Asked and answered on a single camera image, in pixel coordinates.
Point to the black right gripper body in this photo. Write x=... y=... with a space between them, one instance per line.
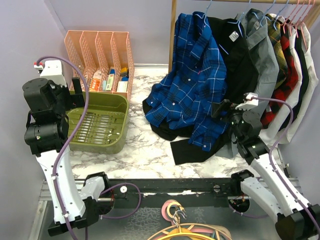
x=233 y=114

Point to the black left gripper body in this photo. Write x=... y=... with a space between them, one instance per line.
x=63 y=94

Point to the blue plaid shirt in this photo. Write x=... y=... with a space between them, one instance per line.
x=197 y=79

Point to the light blue wire hanger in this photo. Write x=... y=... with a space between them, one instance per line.
x=203 y=15

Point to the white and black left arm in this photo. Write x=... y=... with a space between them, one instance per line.
x=47 y=136

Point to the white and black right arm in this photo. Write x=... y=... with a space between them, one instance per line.
x=295 y=218

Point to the black shirt on hanger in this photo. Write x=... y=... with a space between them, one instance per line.
x=241 y=78
x=299 y=68

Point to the white shirt on hanger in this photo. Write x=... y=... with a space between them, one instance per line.
x=276 y=116

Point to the red plaid shirt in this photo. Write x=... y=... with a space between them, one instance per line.
x=287 y=75

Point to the grey shirt on hanger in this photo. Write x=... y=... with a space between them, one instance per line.
x=261 y=52

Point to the yellow plaid shirt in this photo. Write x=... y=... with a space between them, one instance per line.
x=274 y=34

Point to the green plastic basin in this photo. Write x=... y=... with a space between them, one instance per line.
x=105 y=125

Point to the pink mesh file organizer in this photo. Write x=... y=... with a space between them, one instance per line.
x=93 y=51

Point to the wooden clothes rack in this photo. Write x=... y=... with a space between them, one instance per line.
x=310 y=17

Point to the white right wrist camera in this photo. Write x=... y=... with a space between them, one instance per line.
x=250 y=101

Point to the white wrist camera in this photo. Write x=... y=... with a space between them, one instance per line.
x=250 y=101
x=51 y=70

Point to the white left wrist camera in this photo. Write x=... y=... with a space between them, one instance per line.
x=51 y=70

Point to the black mounting rail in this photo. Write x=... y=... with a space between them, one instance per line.
x=190 y=192

